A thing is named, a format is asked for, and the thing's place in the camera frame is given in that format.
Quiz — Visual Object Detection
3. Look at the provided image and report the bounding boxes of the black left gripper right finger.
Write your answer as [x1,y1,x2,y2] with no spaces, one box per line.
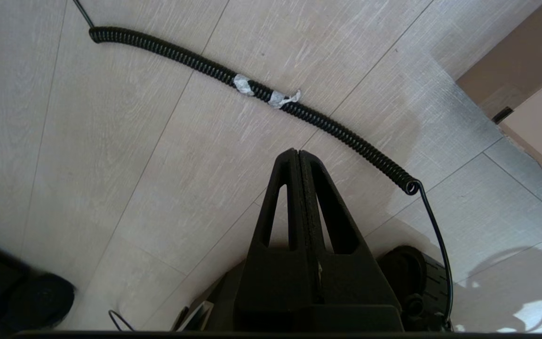
[298,150,402,307]

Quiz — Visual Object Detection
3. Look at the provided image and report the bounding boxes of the black coiled cable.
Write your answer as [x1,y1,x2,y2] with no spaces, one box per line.
[72,0,454,325]

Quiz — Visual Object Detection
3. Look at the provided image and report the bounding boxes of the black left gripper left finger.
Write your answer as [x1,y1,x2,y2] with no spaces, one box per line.
[233,150,321,332]

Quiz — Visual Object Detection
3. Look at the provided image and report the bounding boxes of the brown cardboard shoe box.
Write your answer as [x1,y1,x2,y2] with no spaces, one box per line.
[456,0,542,201]

